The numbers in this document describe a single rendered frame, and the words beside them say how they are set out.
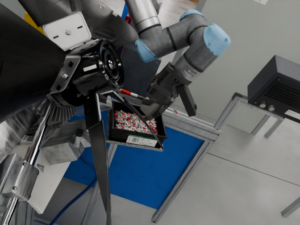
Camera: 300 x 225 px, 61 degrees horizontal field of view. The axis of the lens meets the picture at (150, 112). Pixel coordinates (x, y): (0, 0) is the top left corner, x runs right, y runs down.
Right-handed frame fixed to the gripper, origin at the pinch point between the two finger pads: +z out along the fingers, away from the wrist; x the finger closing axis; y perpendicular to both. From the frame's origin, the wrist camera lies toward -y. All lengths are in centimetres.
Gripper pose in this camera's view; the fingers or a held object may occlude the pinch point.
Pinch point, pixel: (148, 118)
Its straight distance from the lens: 85.1
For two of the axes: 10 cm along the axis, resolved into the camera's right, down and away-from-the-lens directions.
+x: -1.5, 5.6, -8.1
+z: -5.9, 6.1, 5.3
